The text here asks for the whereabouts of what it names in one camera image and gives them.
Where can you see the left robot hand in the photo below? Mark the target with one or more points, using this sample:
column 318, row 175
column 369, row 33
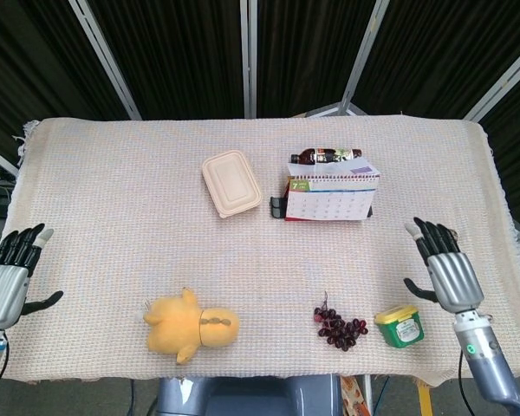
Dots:
column 4, row 290

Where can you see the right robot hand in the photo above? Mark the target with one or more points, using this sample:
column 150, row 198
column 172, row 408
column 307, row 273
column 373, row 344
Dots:
column 455, row 277

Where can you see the spiral desk calendar red base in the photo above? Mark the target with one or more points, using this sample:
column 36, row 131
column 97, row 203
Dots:
column 329, row 203

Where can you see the green tub with yellow lid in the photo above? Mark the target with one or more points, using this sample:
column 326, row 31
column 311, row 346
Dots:
column 401, row 327

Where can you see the bunch of dark red grapes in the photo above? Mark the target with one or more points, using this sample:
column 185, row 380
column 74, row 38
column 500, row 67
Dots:
column 340, row 329

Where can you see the beige woven tablecloth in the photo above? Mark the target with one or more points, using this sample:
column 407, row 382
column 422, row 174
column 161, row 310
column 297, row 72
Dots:
column 156, row 251

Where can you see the yellow plush dinosaur toy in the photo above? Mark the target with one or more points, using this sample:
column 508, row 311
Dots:
column 177, row 323

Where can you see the dark drink bottle black cap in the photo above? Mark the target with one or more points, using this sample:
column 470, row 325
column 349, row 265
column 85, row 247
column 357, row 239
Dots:
column 325, row 156

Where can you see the dark pleated curtain panel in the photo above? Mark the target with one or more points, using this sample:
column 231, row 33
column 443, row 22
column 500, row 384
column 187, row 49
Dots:
column 442, row 52
column 30, row 65
column 303, row 52
column 177, row 56

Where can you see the grey robot torso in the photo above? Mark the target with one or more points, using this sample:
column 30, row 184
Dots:
column 247, row 396

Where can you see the beige lidded food container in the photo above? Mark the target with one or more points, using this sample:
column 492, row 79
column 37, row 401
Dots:
column 230, row 184

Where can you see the grey partition post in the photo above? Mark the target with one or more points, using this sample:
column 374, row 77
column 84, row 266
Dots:
column 106, row 60
column 364, row 56
column 249, row 56
column 502, row 86
column 0, row 157

